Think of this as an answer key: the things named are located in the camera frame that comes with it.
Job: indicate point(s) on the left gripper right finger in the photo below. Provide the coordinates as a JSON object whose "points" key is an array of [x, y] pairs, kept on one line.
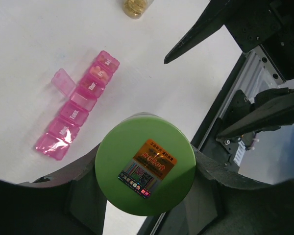
{"points": [[223, 202]]}

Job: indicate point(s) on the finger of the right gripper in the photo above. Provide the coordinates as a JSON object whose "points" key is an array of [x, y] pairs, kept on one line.
{"points": [[271, 110]]}

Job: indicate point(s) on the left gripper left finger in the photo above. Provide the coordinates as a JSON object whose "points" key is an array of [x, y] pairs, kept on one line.
{"points": [[65, 202]]}

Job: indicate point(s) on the green pill bottle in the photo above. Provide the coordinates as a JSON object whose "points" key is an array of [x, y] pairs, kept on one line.
{"points": [[145, 165]]}

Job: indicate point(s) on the clear bottle with orange pills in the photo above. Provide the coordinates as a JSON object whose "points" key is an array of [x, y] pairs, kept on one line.
{"points": [[135, 8]]}

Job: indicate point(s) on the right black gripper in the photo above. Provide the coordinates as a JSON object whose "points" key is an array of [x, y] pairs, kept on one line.
{"points": [[266, 24]]}

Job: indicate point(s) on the pink weekly pill organizer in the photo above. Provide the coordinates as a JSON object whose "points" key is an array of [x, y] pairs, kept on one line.
{"points": [[81, 99]]}

